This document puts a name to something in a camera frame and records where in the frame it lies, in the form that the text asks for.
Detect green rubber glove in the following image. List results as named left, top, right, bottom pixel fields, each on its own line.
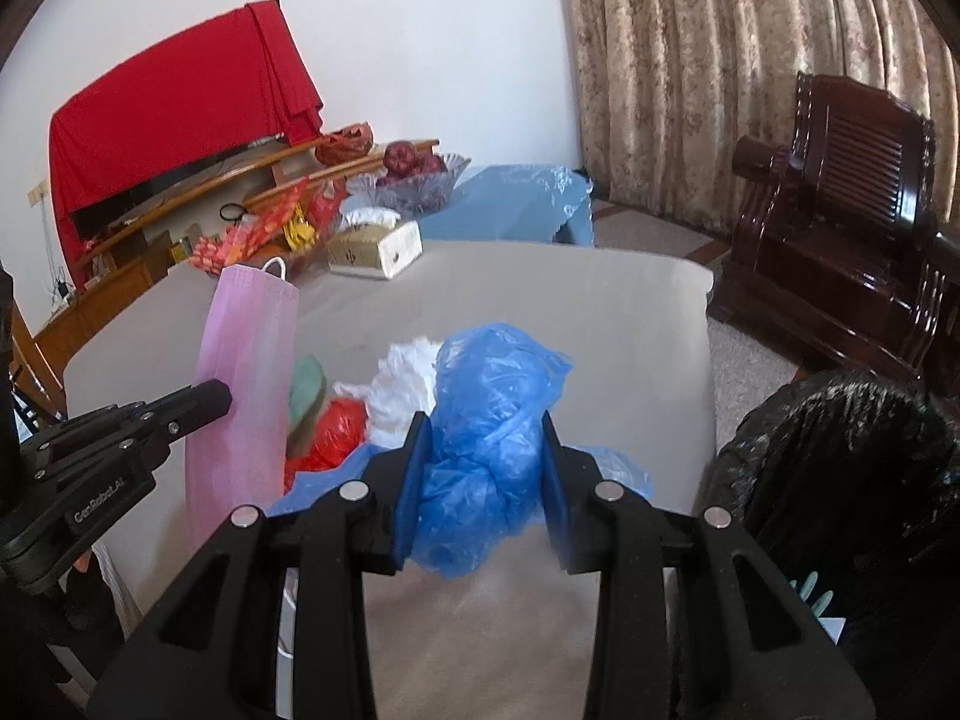
left=286, top=355, right=327, bottom=458

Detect dark wooden armchair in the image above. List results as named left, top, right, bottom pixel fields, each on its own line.
left=708, top=73, right=957, bottom=380

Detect glass fruit bowl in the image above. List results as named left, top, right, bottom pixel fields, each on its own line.
left=342, top=153, right=470, bottom=220

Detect snack basket with red packets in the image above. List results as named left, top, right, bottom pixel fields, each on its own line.
left=187, top=179, right=347, bottom=277

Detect red apples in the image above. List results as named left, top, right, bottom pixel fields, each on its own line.
left=377, top=142, right=448, bottom=185

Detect red cloth over television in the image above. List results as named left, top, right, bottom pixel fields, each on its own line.
left=49, top=0, right=322, bottom=286

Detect blue plastic bag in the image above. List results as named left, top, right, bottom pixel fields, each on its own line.
left=268, top=323, right=647, bottom=577

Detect black wicker trash bin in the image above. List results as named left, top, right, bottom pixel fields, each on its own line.
left=701, top=371, right=958, bottom=717

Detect grey tablecloth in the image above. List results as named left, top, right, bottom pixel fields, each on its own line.
left=106, top=242, right=715, bottom=718

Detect tissue box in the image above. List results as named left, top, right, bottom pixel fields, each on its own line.
left=324, top=206, right=423, bottom=281

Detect floral beige curtain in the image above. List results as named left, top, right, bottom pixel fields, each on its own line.
left=565, top=0, right=958, bottom=232

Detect red crumpled wrapper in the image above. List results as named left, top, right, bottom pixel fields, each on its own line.
left=285, top=397, right=368, bottom=493

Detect crumpled white tissue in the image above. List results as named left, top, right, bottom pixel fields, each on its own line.
left=334, top=337, right=441, bottom=449

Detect wooden tv cabinet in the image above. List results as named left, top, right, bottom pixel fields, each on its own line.
left=10, top=127, right=441, bottom=421

